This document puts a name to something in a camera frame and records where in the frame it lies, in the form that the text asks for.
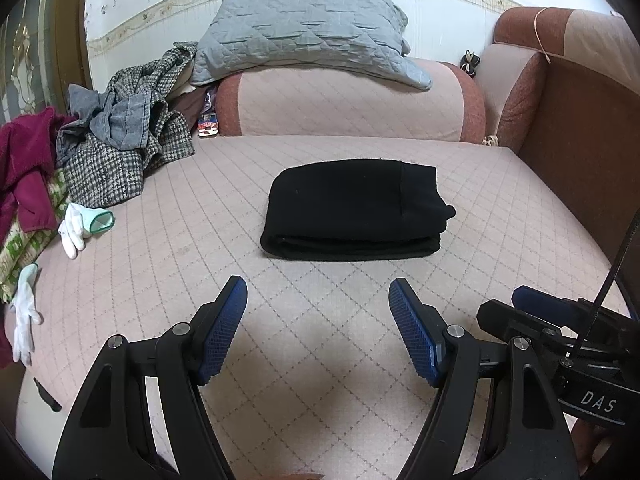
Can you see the pink brown bolster cushion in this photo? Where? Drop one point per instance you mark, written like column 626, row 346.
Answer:
column 350, row 105

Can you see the white glove with green cuff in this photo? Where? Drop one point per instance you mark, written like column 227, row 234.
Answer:
column 75, row 230

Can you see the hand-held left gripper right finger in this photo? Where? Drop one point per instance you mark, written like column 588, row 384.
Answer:
column 412, row 330

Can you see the cream cloth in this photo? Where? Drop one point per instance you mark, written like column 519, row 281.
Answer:
column 182, row 82

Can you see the green white patterned cloth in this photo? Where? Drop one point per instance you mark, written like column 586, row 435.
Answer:
column 30, row 245

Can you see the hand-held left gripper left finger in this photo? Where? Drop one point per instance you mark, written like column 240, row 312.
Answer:
column 222, row 330

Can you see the maroon fleece garment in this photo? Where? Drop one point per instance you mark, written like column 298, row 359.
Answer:
column 30, row 150

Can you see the brown cloth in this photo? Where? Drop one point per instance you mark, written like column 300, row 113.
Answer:
column 187, row 110

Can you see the wooden door with decorated glass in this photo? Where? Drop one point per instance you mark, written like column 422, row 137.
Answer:
column 70, row 35

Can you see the plain white glove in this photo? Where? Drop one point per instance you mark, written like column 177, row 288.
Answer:
column 25, row 310

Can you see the grey denim garment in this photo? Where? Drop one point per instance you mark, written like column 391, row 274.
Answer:
column 125, row 120

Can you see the houndstooth coat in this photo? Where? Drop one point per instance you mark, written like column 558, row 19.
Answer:
column 100, row 170

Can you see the colourful packet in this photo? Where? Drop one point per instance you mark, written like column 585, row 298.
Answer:
column 209, row 125

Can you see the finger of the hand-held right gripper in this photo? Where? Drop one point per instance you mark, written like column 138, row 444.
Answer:
column 510, row 320
column 545, row 305

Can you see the black pants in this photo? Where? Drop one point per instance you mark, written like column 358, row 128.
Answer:
column 340, row 210

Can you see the pink brown armrest cushion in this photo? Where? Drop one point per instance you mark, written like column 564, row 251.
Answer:
column 505, row 85

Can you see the grey quilted pillow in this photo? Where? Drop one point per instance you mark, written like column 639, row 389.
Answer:
column 300, row 25

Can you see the small beige patterned item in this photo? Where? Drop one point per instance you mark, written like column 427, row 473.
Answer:
column 491, row 140

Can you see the pink quilted sofa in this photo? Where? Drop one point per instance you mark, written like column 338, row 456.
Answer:
column 200, row 240

